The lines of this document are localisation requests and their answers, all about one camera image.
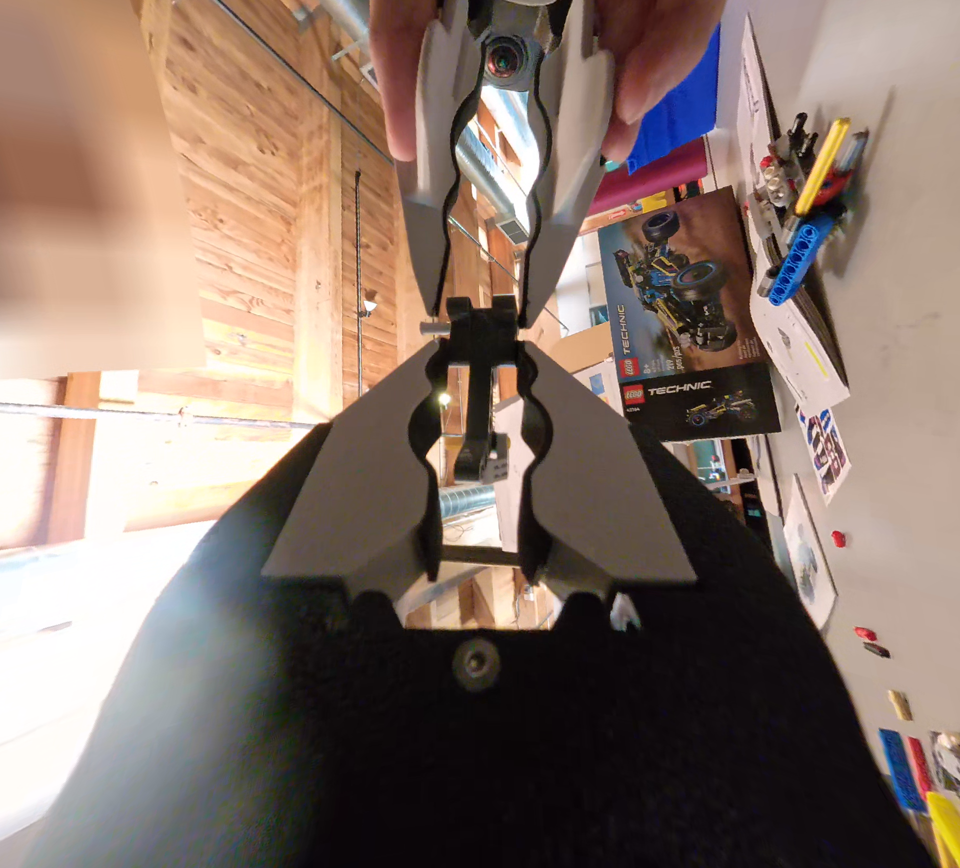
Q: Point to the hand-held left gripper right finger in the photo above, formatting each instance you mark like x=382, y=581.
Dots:
x=607, y=500

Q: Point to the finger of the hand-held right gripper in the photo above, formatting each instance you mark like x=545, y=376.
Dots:
x=435, y=132
x=577, y=132

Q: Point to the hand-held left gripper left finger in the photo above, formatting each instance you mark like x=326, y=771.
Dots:
x=352, y=493

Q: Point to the black lego connector with pin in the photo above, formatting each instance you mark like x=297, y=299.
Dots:
x=478, y=358

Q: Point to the lego set box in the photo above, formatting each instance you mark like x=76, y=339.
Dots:
x=675, y=328

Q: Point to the lego sticker sheet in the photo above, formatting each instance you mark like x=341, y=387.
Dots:
x=825, y=451

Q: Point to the lego instruction booklet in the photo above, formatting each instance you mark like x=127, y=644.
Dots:
x=795, y=350

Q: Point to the partly built lego car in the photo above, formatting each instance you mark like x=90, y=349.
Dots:
x=806, y=207

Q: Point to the small black lego piece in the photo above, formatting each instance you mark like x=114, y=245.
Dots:
x=876, y=650

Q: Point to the tan lego piece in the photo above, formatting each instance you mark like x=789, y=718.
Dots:
x=900, y=705

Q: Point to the blue lego plate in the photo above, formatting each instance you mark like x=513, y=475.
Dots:
x=900, y=770

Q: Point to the red lego plate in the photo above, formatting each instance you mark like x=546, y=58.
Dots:
x=919, y=767

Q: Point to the yellow lego panel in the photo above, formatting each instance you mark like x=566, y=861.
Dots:
x=945, y=827

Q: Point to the magenta mat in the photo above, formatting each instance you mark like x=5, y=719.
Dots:
x=652, y=174

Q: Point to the blue plastic bin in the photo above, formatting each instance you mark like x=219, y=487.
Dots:
x=682, y=110

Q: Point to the cardboard box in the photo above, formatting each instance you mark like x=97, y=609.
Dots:
x=585, y=346

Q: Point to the white paper leaflet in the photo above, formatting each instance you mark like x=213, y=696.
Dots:
x=806, y=560

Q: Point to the clear plastic bag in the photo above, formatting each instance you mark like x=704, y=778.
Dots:
x=946, y=759

